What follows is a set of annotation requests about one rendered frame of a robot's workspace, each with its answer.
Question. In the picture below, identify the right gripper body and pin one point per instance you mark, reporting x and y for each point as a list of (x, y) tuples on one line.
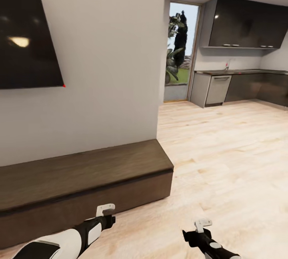
[(194, 238)]

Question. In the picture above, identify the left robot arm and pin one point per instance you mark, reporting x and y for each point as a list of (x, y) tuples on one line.
[(70, 243)]

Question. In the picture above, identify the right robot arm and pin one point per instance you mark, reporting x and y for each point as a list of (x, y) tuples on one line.
[(202, 238)]

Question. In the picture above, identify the fixed window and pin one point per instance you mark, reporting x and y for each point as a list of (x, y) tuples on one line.
[(183, 28)]

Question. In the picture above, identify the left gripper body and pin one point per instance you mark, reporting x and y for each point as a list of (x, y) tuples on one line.
[(107, 221)]

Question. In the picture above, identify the cabinet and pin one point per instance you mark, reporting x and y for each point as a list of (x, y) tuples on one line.
[(46, 196), (270, 28), (228, 23)]

